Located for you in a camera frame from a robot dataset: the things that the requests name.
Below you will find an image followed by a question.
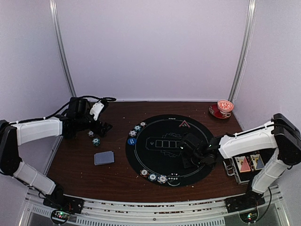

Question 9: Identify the single green blue poker chip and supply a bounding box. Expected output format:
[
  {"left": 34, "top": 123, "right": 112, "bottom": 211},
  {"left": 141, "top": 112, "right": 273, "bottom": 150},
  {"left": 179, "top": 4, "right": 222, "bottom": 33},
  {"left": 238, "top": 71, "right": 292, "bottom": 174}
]
[{"left": 134, "top": 125, "right": 142, "bottom": 132}]

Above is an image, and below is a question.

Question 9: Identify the red black triangular all-in marker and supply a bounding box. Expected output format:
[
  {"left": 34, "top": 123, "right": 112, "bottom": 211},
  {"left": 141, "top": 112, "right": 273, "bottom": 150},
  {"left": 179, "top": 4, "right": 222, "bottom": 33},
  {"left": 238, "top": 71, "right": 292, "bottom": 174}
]
[{"left": 179, "top": 120, "right": 190, "bottom": 128}]

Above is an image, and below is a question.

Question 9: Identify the aluminium poker chip case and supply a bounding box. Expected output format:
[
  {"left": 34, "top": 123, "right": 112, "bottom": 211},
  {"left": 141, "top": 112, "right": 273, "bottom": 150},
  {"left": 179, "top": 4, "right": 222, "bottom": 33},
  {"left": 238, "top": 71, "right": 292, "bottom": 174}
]
[{"left": 223, "top": 151, "right": 273, "bottom": 185}]

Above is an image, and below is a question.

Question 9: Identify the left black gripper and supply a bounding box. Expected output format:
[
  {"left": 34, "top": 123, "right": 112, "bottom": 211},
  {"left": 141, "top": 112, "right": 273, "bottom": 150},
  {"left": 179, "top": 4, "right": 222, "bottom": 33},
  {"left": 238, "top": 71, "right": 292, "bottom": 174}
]
[{"left": 76, "top": 108, "right": 112, "bottom": 137}]

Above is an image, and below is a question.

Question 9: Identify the single brown 100 poker chip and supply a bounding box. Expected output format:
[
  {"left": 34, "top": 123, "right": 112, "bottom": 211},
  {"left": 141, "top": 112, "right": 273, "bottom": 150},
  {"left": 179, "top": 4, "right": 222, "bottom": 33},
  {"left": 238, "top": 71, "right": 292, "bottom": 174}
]
[{"left": 139, "top": 121, "right": 146, "bottom": 128}]

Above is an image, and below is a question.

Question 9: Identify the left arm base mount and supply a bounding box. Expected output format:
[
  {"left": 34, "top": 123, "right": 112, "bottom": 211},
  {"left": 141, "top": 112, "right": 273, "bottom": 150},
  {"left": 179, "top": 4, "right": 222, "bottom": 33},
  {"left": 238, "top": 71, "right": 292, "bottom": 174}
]
[{"left": 39, "top": 191, "right": 84, "bottom": 225}]

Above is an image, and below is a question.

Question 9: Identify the front aluminium rail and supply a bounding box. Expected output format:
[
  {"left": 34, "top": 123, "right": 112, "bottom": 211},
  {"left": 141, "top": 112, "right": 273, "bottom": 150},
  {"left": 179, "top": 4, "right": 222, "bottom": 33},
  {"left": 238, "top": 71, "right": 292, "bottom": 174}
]
[{"left": 17, "top": 186, "right": 292, "bottom": 226}]

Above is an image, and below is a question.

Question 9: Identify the blue-backed playing card deck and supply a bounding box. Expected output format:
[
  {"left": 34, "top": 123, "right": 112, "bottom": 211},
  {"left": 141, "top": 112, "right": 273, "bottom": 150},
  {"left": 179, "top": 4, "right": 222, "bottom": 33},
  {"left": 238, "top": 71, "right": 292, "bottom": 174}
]
[{"left": 94, "top": 151, "right": 115, "bottom": 166}]

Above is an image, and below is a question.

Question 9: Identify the red floral saucer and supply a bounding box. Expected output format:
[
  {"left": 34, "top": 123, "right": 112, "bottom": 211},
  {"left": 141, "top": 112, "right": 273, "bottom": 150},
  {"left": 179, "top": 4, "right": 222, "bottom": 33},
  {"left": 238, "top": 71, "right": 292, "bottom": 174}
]
[{"left": 208, "top": 104, "right": 232, "bottom": 119}]

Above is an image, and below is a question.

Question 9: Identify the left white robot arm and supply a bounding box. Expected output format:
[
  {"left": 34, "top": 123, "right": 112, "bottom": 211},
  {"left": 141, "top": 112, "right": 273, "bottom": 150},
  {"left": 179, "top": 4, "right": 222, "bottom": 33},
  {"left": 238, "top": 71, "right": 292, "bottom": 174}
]
[{"left": 0, "top": 96, "right": 116, "bottom": 209}]

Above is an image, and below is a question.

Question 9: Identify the white blue poker chip stack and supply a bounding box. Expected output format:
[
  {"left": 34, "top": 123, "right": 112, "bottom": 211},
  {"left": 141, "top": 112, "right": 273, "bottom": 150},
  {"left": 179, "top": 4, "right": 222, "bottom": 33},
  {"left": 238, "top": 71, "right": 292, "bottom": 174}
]
[{"left": 88, "top": 130, "right": 95, "bottom": 137}]

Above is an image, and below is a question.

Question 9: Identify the left aluminium frame post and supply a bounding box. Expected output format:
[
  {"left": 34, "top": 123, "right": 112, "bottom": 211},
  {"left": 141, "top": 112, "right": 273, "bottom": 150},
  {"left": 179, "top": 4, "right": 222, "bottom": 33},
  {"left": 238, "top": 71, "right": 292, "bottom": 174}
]
[{"left": 49, "top": 0, "right": 76, "bottom": 97}]

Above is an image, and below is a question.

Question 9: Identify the aluminium frame post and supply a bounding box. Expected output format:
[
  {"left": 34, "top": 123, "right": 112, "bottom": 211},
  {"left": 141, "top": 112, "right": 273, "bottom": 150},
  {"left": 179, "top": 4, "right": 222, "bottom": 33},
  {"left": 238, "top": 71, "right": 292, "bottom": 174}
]
[
  {"left": 49, "top": 0, "right": 76, "bottom": 97},
  {"left": 228, "top": 0, "right": 257, "bottom": 103}
]

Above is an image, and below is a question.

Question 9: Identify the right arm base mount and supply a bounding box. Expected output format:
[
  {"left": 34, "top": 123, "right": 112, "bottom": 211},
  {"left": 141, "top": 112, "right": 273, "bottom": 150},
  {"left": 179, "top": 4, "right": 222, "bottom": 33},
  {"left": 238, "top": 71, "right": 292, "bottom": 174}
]
[{"left": 225, "top": 192, "right": 265, "bottom": 223}]

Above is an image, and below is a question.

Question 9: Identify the red white patterned tea bowl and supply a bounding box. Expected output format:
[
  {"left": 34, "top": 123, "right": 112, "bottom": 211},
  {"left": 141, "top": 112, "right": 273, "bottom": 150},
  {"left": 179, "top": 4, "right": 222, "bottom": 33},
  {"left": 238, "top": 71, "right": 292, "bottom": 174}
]
[{"left": 217, "top": 100, "right": 234, "bottom": 114}]

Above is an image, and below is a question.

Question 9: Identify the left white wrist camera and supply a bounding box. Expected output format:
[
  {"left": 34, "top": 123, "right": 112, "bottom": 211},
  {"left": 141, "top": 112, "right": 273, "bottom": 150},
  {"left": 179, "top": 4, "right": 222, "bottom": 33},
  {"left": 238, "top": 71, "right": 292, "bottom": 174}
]
[{"left": 89, "top": 101, "right": 108, "bottom": 121}]

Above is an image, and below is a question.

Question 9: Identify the blue small blind button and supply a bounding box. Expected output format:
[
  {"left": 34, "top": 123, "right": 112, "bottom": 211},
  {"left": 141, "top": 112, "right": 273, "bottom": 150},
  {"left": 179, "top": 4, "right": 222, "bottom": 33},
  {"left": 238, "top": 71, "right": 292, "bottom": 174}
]
[{"left": 127, "top": 137, "right": 137, "bottom": 146}]

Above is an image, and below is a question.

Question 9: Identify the red card deck in case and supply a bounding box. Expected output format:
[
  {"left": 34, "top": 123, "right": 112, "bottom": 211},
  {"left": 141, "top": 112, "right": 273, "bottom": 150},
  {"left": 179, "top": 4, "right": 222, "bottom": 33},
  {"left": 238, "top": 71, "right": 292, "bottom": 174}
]
[{"left": 235, "top": 156, "right": 251, "bottom": 173}]

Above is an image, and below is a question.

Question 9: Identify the round black poker mat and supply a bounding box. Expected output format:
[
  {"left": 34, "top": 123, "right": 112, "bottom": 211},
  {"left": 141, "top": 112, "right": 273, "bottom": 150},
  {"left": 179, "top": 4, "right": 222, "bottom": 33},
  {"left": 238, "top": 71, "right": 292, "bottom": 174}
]
[{"left": 126, "top": 114, "right": 214, "bottom": 186}]

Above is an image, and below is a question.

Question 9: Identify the clear round dealer button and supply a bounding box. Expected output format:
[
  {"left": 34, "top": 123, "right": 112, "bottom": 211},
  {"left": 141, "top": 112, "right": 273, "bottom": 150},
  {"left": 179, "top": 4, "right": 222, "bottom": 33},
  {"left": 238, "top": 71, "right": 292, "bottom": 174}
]
[{"left": 167, "top": 173, "right": 181, "bottom": 186}]

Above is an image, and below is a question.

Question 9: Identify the single white blue poker chip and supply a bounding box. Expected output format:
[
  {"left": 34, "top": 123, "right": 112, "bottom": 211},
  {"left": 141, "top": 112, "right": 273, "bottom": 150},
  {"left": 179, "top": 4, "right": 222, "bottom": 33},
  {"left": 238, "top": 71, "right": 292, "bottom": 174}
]
[{"left": 129, "top": 130, "right": 137, "bottom": 137}]

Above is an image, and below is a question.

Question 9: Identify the right aluminium frame post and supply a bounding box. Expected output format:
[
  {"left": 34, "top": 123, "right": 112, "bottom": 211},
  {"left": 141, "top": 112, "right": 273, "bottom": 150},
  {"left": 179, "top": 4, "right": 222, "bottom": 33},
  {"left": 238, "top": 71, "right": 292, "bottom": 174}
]
[{"left": 228, "top": 0, "right": 257, "bottom": 103}]

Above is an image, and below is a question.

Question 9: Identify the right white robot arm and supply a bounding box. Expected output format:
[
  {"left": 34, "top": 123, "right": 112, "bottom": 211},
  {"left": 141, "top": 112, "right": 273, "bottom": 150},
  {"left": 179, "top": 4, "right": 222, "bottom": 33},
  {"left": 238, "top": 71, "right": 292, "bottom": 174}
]
[{"left": 177, "top": 113, "right": 301, "bottom": 208}]

